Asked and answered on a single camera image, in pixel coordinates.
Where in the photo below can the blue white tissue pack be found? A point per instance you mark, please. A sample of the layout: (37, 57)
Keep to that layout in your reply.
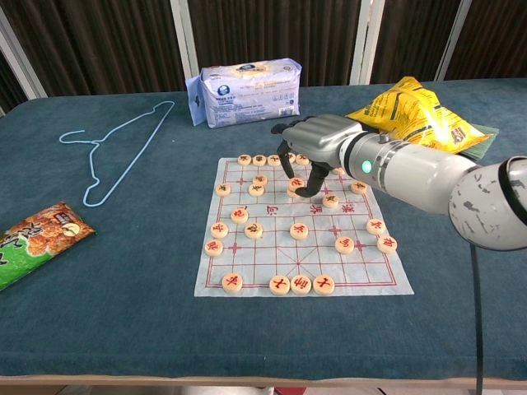
(247, 94)

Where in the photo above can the yellow snack bag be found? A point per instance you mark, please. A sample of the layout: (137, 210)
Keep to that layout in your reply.
(416, 111)

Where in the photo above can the wooden chess piece black character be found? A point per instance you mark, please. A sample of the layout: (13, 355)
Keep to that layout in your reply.
(256, 189)
(291, 156)
(302, 159)
(290, 193)
(259, 159)
(222, 189)
(253, 230)
(260, 179)
(274, 160)
(358, 187)
(338, 170)
(330, 200)
(244, 159)

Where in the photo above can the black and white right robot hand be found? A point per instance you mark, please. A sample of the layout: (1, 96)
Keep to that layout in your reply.
(321, 138)

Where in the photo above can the dark blue-green table cloth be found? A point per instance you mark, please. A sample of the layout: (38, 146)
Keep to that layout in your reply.
(123, 308)

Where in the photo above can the orange green snack bag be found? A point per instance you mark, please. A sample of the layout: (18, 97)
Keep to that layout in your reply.
(37, 243)

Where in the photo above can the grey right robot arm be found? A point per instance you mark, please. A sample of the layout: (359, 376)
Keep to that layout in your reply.
(432, 177)

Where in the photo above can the wooden chess piece red character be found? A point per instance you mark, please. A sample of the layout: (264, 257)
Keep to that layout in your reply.
(279, 285)
(387, 244)
(375, 226)
(213, 247)
(295, 183)
(219, 229)
(299, 231)
(239, 215)
(232, 284)
(301, 284)
(323, 284)
(344, 244)

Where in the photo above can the white Chinese chess board sheet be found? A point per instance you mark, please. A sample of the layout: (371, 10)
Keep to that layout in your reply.
(271, 263)

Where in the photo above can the brown slatted partition panel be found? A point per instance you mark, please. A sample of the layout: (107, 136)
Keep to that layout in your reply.
(411, 41)
(271, 33)
(494, 37)
(103, 45)

